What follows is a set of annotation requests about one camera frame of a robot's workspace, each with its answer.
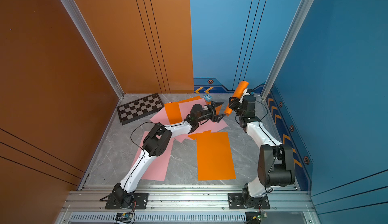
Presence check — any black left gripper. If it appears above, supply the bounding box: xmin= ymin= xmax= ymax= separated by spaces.
xmin=195 ymin=102 xmax=226 ymax=125

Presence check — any large orange paper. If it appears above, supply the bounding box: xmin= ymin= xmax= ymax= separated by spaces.
xmin=189 ymin=131 xmax=236 ymax=181
xmin=224 ymin=81 xmax=249 ymax=116

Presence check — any large curved pink paper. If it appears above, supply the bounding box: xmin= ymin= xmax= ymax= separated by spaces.
xmin=141 ymin=138 xmax=174 ymax=181

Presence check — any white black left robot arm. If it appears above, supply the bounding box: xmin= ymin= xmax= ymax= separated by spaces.
xmin=100 ymin=101 xmax=225 ymax=209

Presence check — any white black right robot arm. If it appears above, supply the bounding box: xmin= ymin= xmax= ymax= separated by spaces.
xmin=228 ymin=95 xmax=296 ymax=209

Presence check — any small blue toy box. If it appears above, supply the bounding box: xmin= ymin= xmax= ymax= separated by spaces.
xmin=204 ymin=94 xmax=212 ymax=102

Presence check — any pink paper top right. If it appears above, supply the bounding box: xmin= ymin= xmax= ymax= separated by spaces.
xmin=173 ymin=101 xmax=227 ymax=142

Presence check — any orange paper front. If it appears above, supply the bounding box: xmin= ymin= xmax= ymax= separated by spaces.
xmin=164 ymin=96 xmax=201 ymax=125

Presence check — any pink paper underneath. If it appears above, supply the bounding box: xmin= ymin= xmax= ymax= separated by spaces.
xmin=150 ymin=108 xmax=169 ymax=125

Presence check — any black grey chessboard case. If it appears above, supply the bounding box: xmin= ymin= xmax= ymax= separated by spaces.
xmin=117 ymin=93 xmax=164 ymax=125

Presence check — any right green circuit board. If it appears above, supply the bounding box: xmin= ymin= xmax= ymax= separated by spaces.
xmin=245 ymin=212 xmax=268 ymax=224

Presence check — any green circuit board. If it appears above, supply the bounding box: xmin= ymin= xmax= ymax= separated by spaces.
xmin=245 ymin=212 xmax=268 ymax=224
xmin=115 ymin=212 xmax=135 ymax=224

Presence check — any left green circuit board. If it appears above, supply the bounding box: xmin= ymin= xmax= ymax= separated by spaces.
xmin=115 ymin=212 xmax=135 ymax=224

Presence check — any ventilation grille strip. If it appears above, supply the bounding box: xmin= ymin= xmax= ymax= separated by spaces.
xmin=69 ymin=212 xmax=247 ymax=224

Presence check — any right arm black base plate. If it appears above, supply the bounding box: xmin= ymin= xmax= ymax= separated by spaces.
xmin=228 ymin=193 xmax=270 ymax=210

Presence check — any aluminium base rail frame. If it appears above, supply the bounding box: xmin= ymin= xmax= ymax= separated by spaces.
xmin=56 ymin=185 xmax=320 ymax=224

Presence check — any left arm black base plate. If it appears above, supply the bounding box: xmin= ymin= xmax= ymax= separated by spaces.
xmin=101 ymin=193 xmax=149 ymax=210

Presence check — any right aluminium corner post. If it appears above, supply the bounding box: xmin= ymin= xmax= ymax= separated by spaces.
xmin=261 ymin=0 xmax=314 ymax=100

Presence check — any aluminium corner post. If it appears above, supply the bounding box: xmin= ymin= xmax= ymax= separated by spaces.
xmin=261 ymin=0 xmax=314 ymax=100
xmin=60 ymin=0 xmax=125 ymax=99

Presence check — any left aluminium corner post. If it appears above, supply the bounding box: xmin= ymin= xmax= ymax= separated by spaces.
xmin=60 ymin=0 xmax=125 ymax=99

